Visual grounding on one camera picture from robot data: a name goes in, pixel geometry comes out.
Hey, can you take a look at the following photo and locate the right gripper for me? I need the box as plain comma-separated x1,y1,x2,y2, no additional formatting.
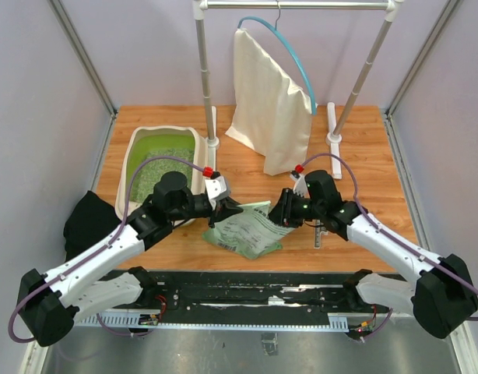
262,188,324,228

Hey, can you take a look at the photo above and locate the green cat litter bag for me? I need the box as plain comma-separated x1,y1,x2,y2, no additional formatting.
202,201,293,259

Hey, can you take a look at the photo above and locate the piano pattern bag clip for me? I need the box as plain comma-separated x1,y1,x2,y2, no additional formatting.
314,227,325,249

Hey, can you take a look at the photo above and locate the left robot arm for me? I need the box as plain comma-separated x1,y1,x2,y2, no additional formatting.
11,171,242,347

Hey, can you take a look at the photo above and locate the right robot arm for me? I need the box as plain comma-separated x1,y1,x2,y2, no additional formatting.
269,170,478,339

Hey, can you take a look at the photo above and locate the cream green litter box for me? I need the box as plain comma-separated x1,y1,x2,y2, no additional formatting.
114,125,208,218

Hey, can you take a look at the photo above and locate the white clothes rack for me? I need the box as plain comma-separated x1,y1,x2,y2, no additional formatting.
192,0,406,185

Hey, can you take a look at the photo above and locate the cream cloth bag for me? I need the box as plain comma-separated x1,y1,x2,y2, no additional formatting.
226,28,312,175

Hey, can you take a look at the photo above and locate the black cloth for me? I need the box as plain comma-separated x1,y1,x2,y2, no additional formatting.
63,190,121,261

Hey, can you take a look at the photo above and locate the blue clothes hanger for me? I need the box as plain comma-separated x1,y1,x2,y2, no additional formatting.
237,16,317,116

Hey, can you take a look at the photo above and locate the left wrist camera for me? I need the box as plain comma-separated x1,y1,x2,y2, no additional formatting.
205,176,231,210

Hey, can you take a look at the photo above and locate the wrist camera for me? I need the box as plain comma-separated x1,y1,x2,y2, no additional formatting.
205,176,231,210
290,171,308,197

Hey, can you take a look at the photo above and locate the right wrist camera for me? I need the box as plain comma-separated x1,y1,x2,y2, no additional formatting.
290,171,308,197

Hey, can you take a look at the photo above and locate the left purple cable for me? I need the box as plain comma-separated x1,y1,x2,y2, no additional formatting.
7,155,216,344

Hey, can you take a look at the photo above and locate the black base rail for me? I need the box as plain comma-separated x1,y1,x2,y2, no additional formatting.
81,268,429,326

